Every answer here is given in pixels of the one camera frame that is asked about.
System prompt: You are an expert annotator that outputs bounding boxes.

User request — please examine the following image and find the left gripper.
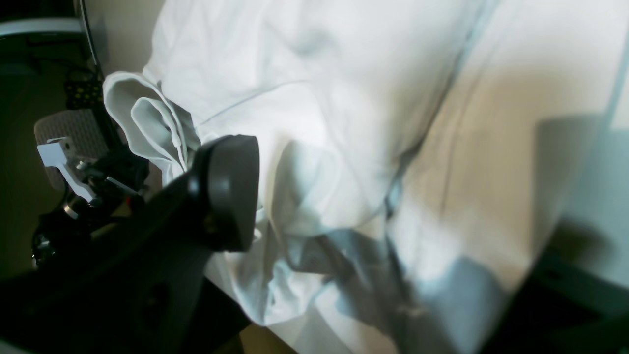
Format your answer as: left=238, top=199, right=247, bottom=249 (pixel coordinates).
left=32, top=146, right=150, bottom=268

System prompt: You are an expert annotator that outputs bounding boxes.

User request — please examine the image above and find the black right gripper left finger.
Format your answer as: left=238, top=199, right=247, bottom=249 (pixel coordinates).
left=0, top=135, right=260, bottom=354

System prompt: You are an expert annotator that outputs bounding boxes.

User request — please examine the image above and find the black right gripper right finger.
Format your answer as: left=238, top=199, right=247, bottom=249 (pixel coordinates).
left=481, top=247, right=629, bottom=354

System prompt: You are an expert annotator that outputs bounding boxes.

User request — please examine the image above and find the white T-shirt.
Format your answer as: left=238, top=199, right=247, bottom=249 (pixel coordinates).
left=104, top=0, right=628, bottom=354

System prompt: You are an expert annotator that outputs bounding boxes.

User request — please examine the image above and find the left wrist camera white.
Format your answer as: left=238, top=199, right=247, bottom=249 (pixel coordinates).
left=37, top=136, right=97, bottom=204

